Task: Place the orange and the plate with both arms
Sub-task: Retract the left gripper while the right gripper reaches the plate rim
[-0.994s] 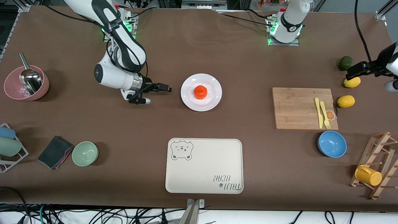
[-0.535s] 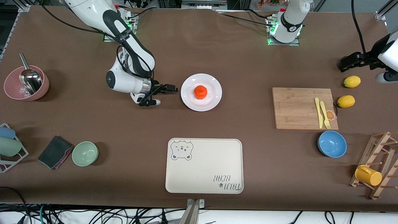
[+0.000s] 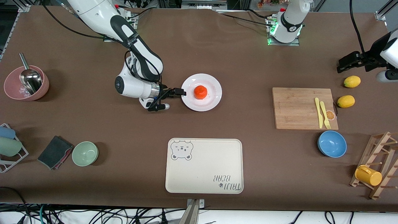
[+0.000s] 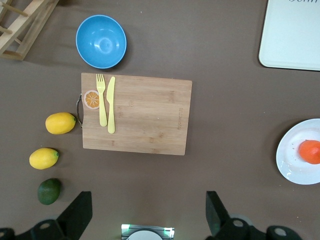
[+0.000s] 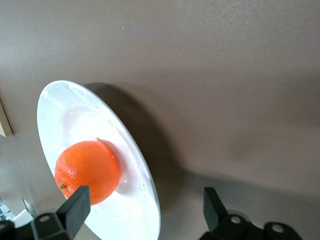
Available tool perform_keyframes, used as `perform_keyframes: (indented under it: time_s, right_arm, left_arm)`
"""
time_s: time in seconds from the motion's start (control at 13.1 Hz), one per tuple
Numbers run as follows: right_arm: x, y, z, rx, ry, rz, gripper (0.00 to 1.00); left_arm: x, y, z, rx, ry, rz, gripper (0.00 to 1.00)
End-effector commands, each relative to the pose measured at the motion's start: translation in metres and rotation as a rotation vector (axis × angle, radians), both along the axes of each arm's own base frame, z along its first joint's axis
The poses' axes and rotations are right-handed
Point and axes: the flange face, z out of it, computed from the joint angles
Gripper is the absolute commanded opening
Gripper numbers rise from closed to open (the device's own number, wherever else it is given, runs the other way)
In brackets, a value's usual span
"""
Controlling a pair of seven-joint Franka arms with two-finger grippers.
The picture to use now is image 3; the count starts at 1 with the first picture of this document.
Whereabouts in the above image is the orange fruit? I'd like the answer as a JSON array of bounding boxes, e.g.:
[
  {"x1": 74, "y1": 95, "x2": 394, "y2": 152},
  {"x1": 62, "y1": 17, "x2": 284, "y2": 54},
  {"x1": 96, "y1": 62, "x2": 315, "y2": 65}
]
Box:
[{"x1": 194, "y1": 85, "x2": 208, "y2": 100}]

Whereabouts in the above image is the white round plate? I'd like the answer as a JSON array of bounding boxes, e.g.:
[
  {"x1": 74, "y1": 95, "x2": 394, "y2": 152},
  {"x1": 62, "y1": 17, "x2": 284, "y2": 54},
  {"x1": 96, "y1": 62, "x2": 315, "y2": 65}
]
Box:
[{"x1": 181, "y1": 73, "x2": 223, "y2": 112}]

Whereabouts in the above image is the yellow lemon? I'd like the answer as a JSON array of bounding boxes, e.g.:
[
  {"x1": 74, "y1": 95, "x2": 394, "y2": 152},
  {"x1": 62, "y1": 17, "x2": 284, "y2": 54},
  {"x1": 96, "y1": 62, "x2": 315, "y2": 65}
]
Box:
[
  {"x1": 337, "y1": 95, "x2": 355, "y2": 108},
  {"x1": 344, "y1": 76, "x2": 361, "y2": 88}
]

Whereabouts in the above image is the aluminium profile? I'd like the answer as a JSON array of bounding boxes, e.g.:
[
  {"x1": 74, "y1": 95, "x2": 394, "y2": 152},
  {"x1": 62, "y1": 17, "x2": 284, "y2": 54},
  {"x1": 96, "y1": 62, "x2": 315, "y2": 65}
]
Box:
[
  {"x1": 17, "y1": 0, "x2": 31, "y2": 13},
  {"x1": 375, "y1": 0, "x2": 398, "y2": 21}
]

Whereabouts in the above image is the brown table cover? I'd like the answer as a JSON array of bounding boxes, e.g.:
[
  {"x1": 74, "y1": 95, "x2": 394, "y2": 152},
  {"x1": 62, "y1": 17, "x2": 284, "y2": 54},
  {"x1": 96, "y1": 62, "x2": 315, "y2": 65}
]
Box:
[{"x1": 0, "y1": 6, "x2": 398, "y2": 213}]

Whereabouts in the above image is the yellow plastic fork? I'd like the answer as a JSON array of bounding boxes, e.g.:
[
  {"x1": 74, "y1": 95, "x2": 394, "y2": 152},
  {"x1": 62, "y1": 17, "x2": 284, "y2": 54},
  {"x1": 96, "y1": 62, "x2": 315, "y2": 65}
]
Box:
[{"x1": 320, "y1": 101, "x2": 331, "y2": 130}]

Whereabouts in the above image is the yellow plastic knife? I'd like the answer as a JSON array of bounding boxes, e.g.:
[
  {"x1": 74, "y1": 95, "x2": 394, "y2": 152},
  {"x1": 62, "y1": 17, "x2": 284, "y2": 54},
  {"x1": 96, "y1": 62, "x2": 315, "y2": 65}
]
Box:
[{"x1": 314, "y1": 97, "x2": 324, "y2": 129}]

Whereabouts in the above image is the beige bear print tray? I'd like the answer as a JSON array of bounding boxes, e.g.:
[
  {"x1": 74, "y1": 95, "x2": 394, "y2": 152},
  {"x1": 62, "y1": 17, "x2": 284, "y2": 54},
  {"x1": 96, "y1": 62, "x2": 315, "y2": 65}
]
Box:
[{"x1": 165, "y1": 138, "x2": 244, "y2": 194}]

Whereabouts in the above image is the wooden cutting board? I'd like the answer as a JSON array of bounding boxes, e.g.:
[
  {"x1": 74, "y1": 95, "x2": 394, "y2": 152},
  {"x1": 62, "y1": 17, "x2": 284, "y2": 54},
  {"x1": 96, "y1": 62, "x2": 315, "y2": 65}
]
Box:
[{"x1": 272, "y1": 87, "x2": 339, "y2": 130}]

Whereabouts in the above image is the blue bowl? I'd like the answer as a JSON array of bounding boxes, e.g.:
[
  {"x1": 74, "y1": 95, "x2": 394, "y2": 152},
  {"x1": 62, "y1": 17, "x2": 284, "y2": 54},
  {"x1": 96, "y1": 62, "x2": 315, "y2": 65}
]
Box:
[{"x1": 317, "y1": 130, "x2": 347, "y2": 158}]

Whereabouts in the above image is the wooden mug rack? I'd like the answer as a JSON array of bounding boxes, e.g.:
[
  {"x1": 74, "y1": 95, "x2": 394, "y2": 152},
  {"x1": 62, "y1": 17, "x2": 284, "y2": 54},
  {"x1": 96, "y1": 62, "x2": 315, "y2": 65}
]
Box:
[{"x1": 349, "y1": 132, "x2": 398, "y2": 200}]

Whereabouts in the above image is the pale green bowl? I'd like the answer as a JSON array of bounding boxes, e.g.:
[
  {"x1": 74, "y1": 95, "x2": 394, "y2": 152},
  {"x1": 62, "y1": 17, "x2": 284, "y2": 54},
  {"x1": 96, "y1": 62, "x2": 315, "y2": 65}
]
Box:
[{"x1": 72, "y1": 141, "x2": 99, "y2": 167}]

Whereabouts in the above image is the yellow mug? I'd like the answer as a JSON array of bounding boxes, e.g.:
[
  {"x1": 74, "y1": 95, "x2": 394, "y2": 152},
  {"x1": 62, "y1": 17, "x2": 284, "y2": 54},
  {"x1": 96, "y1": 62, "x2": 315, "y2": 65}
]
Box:
[{"x1": 355, "y1": 165, "x2": 382, "y2": 186}]

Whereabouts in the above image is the dark grey folded cloth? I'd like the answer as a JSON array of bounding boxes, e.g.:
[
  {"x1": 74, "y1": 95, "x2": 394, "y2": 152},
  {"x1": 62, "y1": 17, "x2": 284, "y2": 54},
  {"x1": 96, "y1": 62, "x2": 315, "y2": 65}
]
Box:
[{"x1": 37, "y1": 135, "x2": 74, "y2": 170}]

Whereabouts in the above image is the metal scoop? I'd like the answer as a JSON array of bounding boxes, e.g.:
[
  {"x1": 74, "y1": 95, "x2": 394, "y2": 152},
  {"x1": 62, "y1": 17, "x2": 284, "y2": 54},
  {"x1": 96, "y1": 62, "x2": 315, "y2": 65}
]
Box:
[{"x1": 19, "y1": 53, "x2": 43, "y2": 95}]

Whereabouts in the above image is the pink bowl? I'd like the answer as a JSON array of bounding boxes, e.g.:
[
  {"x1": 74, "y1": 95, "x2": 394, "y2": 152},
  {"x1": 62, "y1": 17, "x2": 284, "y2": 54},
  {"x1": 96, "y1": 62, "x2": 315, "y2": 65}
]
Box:
[{"x1": 4, "y1": 65, "x2": 49, "y2": 101}]

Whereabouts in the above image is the pale blue cup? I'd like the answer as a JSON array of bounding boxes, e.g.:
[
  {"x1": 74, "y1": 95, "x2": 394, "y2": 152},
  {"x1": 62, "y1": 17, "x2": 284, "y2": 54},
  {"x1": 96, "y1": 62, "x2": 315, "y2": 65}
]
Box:
[{"x1": 0, "y1": 126, "x2": 16, "y2": 139}]

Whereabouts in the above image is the pale green cup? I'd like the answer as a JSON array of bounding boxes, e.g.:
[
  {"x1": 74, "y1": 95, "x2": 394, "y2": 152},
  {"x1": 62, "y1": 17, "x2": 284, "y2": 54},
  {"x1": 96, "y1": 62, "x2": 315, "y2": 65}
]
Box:
[{"x1": 0, "y1": 137, "x2": 23, "y2": 157}]

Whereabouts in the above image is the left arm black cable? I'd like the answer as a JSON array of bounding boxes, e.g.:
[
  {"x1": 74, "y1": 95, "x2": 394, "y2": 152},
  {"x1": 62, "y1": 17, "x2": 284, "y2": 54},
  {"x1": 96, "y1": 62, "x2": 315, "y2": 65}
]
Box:
[{"x1": 350, "y1": 0, "x2": 366, "y2": 55}]

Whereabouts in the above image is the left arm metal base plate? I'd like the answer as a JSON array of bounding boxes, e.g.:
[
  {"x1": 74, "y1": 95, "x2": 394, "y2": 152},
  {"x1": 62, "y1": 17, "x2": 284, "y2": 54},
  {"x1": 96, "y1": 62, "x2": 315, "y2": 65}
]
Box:
[{"x1": 267, "y1": 16, "x2": 300, "y2": 46}]

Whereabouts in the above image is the black base power cable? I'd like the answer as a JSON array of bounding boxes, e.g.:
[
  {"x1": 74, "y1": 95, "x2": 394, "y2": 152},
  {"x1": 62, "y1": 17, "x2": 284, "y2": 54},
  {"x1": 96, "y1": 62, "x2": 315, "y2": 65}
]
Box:
[
  {"x1": 126, "y1": 7, "x2": 156, "y2": 19},
  {"x1": 216, "y1": 11, "x2": 274, "y2": 27}
]

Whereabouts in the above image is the grey metal frame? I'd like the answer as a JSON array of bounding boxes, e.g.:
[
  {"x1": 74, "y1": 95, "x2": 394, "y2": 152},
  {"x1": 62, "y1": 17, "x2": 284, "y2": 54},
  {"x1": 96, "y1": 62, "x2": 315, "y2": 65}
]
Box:
[{"x1": 181, "y1": 0, "x2": 228, "y2": 10}]

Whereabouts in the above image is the metal table edge bracket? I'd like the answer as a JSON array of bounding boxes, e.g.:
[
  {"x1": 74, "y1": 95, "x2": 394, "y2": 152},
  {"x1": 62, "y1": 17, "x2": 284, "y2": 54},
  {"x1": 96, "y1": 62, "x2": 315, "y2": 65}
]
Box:
[{"x1": 186, "y1": 198, "x2": 205, "y2": 224}]

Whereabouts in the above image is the white wire cup rack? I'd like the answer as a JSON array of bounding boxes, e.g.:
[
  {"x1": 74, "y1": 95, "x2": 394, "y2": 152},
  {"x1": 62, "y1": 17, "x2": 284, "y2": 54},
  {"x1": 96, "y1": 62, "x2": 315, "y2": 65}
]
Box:
[{"x1": 0, "y1": 123, "x2": 29, "y2": 173}]

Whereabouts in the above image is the black floor cable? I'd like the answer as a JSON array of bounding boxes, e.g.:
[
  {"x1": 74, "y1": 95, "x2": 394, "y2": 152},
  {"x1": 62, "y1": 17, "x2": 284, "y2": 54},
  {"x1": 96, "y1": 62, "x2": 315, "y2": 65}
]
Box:
[{"x1": 0, "y1": 186, "x2": 30, "y2": 224}]

